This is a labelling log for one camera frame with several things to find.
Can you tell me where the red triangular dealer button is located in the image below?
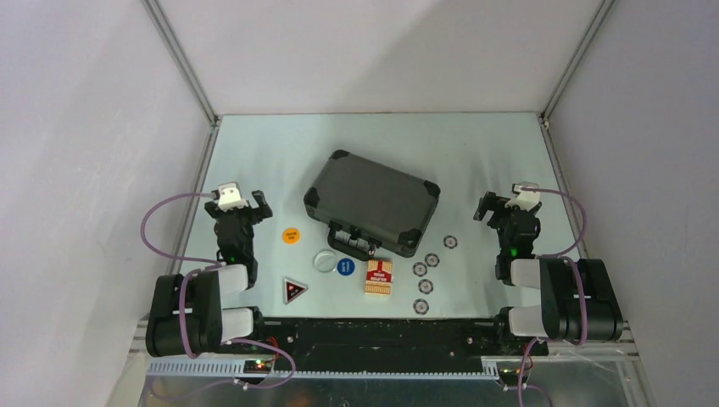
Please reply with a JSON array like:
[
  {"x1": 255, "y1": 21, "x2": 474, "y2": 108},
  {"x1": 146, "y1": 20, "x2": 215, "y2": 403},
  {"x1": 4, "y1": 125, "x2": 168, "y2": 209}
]
[{"x1": 282, "y1": 277, "x2": 309, "y2": 304}]

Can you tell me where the clear round button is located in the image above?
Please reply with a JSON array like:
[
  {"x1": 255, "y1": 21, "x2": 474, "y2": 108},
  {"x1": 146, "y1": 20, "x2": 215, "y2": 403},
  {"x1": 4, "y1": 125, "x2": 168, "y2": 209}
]
[{"x1": 313, "y1": 250, "x2": 337, "y2": 273}]

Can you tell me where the black poker case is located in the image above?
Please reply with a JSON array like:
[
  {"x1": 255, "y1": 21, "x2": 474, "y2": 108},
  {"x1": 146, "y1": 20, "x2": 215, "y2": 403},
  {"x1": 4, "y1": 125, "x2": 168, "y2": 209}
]
[{"x1": 303, "y1": 149, "x2": 441, "y2": 261}]

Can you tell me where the blue small blind button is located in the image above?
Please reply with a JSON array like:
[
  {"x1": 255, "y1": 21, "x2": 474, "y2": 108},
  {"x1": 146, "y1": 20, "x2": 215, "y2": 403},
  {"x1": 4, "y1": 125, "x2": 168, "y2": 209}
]
[{"x1": 337, "y1": 258, "x2": 356, "y2": 276}]

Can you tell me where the red card deck box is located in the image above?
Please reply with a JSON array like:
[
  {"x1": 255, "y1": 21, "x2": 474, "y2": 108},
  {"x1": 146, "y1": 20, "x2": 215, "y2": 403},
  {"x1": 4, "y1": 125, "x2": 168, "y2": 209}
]
[{"x1": 364, "y1": 259, "x2": 393, "y2": 297}]

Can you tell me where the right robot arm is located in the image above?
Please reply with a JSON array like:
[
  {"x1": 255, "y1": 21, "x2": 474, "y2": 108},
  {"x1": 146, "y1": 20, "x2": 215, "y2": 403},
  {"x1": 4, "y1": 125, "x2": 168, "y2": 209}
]
[{"x1": 473, "y1": 185, "x2": 624, "y2": 354}]

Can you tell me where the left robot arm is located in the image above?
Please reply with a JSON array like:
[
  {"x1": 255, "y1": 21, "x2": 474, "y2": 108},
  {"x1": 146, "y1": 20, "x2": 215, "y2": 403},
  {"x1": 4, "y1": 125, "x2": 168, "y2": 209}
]
[{"x1": 145, "y1": 185, "x2": 272, "y2": 359}]

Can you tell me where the grey poker chip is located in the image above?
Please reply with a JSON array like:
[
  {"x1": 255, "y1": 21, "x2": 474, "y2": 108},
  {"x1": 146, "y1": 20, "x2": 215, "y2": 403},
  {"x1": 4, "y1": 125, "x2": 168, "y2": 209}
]
[
  {"x1": 443, "y1": 235, "x2": 458, "y2": 249},
  {"x1": 412, "y1": 262, "x2": 428, "y2": 277},
  {"x1": 417, "y1": 279, "x2": 434, "y2": 294},
  {"x1": 412, "y1": 298, "x2": 429, "y2": 315},
  {"x1": 425, "y1": 253, "x2": 440, "y2": 268}
]

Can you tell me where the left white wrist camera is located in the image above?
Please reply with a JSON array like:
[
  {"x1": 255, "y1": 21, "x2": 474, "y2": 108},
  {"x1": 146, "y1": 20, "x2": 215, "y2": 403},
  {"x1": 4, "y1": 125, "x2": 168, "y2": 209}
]
[{"x1": 217, "y1": 181, "x2": 248, "y2": 212}]

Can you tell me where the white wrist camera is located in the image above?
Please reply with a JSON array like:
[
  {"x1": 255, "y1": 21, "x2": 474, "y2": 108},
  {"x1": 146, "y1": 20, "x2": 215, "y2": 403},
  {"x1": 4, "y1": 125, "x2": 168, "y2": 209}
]
[
  {"x1": 217, "y1": 181, "x2": 248, "y2": 212},
  {"x1": 504, "y1": 181, "x2": 541, "y2": 211}
]

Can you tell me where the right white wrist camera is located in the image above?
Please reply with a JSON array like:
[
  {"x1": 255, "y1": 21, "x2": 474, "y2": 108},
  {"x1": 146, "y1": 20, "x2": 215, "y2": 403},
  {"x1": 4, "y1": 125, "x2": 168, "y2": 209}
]
[{"x1": 504, "y1": 181, "x2": 541, "y2": 211}]

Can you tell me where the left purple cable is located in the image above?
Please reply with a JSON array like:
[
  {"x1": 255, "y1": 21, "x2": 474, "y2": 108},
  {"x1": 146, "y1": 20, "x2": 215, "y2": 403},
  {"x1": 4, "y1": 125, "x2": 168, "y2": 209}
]
[{"x1": 139, "y1": 192, "x2": 297, "y2": 391}]

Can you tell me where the purple cable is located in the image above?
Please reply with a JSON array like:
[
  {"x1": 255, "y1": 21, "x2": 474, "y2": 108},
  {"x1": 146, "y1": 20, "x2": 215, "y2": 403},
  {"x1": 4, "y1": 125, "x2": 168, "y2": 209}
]
[
  {"x1": 139, "y1": 192, "x2": 297, "y2": 391},
  {"x1": 516, "y1": 187, "x2": 589, "y2": 407}
]

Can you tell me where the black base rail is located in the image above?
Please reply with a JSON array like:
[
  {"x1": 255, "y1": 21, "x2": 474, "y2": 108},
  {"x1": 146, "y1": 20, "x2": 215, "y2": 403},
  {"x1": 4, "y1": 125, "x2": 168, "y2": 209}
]
[{"x1": 257, "y1": 317, "x2": 530, "y2": 374}]

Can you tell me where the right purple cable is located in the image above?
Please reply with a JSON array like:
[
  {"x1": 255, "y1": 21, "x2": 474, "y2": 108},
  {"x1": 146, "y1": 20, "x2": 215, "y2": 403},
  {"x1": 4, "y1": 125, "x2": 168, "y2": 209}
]
[{"x1": 516, "y1": 187, "x2": 589, "y2": 407}]

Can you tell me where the grey cable duct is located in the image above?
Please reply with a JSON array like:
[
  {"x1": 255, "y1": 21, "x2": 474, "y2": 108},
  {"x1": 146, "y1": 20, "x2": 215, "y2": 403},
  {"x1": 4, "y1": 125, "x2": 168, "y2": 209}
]
[{"x1": 147, "y1": 359, "x2": 501, "y2": 381}]

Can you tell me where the left aluminium frame post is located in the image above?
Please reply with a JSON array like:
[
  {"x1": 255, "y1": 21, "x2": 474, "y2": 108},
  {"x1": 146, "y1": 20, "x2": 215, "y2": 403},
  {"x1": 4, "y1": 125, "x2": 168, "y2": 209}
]
[{"x1": 141, "y1": 0, "x2": 218, "y2": 125}]

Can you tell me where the aluminium frame post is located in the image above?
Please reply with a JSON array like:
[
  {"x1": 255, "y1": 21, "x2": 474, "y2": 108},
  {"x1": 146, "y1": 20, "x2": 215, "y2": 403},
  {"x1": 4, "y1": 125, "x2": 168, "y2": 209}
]
[
  {"x1": 141, "y1": 0, "x2": 218, "y2": 125},
  {"x1": 540, "y1": 0, "x2": 617, "y2": 123}
]

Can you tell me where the right aluminium frame post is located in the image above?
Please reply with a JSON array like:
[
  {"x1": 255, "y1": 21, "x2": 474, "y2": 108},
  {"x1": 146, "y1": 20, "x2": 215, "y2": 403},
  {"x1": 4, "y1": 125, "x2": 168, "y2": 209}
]
[{"x1": 540, "y1": 0, "x2": 617, "y2": 123}]

